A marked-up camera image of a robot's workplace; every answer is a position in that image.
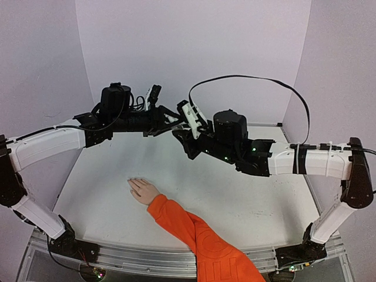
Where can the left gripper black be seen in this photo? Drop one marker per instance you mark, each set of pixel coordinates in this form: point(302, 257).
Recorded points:
point(158, 120)

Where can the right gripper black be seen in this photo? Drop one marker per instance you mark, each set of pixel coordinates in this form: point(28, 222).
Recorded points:
point(192, 142)

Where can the clear nail polish bottle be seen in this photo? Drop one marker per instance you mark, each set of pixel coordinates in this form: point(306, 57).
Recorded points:
point(179, 127)

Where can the orange sleeve forearm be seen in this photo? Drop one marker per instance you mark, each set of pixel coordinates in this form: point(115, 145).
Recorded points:
point(216, 260)

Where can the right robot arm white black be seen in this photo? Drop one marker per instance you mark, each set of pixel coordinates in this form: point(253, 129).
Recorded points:
point(226, 138)

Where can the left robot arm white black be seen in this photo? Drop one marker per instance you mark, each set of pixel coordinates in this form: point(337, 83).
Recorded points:
point(117, 111)

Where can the mannequin hand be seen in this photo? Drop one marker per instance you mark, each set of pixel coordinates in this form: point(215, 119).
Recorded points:
point(143, 191)

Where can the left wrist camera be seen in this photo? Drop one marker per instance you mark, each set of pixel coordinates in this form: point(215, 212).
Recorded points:
point(152, 97)

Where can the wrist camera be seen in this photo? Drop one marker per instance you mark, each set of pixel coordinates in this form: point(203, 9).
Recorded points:
point(152, 97)
point(193, 116)

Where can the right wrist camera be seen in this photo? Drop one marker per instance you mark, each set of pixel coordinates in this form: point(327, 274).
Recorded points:
point(193, 116)

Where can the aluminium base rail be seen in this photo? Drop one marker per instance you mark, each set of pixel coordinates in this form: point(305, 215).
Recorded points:
point(121, 263)

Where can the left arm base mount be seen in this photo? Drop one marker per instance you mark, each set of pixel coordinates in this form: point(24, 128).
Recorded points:
point(68, 245)

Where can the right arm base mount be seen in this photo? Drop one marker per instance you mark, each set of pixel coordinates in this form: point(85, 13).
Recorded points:
point(305, 252)

